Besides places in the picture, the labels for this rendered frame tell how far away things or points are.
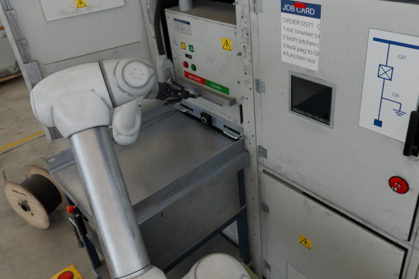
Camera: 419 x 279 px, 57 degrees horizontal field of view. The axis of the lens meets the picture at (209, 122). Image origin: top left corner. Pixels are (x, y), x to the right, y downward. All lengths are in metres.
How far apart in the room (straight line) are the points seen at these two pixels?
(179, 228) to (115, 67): 0.84
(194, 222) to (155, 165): 0.30
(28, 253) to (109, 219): 1.87
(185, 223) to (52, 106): 0.84
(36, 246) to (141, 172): 1.31
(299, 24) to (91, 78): 0.63
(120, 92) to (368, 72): 0.67
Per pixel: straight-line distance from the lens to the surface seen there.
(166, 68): 1.89
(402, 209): 1.34
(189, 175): 1.54
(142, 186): 1.62
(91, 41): 1.95
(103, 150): 1.00
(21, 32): 1.91
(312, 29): 1.22
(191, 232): 1.71
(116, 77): 1.00
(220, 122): 1.83
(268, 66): 1.38
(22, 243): 2.92
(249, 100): 1.55
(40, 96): 1.04
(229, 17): 1.65
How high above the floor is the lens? 1.86
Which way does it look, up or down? 31 degrees down
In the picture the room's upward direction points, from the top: 7 degrees counter-clockwise
